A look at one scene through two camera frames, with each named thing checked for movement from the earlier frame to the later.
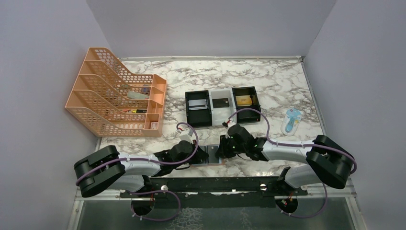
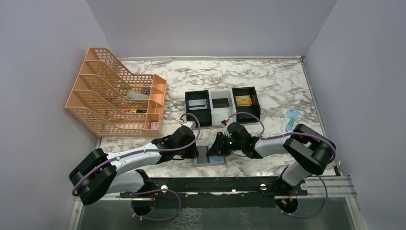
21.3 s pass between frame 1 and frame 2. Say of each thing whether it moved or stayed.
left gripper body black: moved
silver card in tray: stayed
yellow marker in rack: stayed
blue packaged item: stayed
